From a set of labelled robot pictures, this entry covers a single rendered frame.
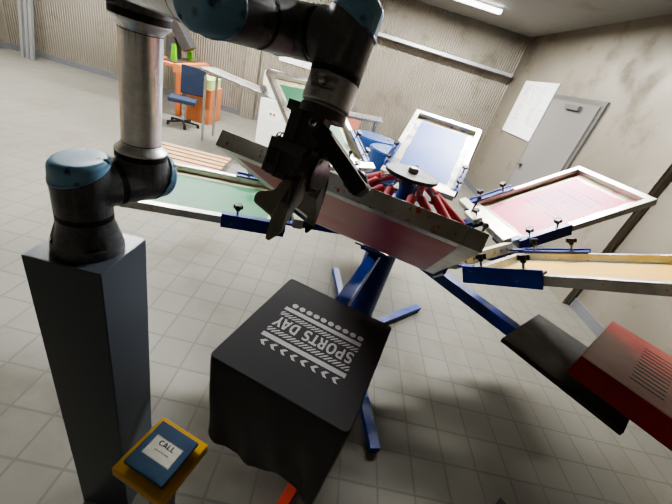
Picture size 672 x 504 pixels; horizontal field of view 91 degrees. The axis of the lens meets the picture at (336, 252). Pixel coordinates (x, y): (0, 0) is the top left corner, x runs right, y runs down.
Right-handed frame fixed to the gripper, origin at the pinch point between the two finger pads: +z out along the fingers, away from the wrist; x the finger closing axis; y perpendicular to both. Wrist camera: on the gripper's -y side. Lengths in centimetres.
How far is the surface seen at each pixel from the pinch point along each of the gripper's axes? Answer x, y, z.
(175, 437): -5, 12, 53
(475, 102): -784, -8, -263
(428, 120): -262, 16, -81
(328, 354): -47, -7, 42
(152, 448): -1, 14, 54
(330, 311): -66, 1, 36
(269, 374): -31, 5, 47
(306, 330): -52, 4, 41
